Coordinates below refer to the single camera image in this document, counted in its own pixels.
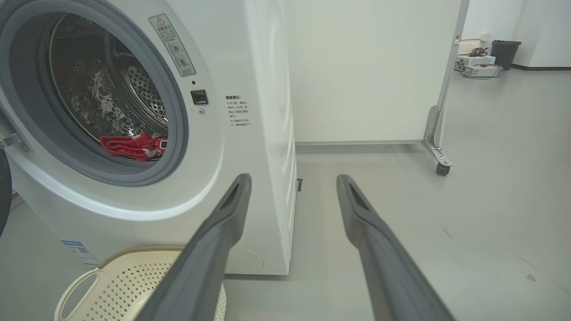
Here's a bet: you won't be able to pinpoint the white partition panel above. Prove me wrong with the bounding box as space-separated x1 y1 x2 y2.
285 0 470 145

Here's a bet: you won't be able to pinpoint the grey round washing machine door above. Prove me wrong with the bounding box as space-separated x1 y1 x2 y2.
0 149 13 237

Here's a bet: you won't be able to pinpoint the white electronics box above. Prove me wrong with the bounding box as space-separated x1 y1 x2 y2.
462 65 502 78
455 55 497 67

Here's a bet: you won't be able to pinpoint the red and white sports clothes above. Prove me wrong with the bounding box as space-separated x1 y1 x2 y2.
99 132 169 162

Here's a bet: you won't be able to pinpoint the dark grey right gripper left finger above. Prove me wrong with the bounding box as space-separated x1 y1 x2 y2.
134 174 252 321

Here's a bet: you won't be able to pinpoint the black trash bin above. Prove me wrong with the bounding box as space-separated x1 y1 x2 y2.
491 40 522 71

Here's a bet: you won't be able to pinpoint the metal bracket with caster wheel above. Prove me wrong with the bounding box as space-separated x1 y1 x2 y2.
422 106 453 176

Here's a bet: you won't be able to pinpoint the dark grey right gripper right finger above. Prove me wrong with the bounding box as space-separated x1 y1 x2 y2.
336 174 455 321

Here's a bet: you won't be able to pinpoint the white front-load washing machine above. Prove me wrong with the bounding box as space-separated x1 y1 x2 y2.
0 0 298 276

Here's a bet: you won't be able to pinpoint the cream perforated laundry basket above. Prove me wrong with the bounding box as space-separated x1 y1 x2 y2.
54 245 227 321

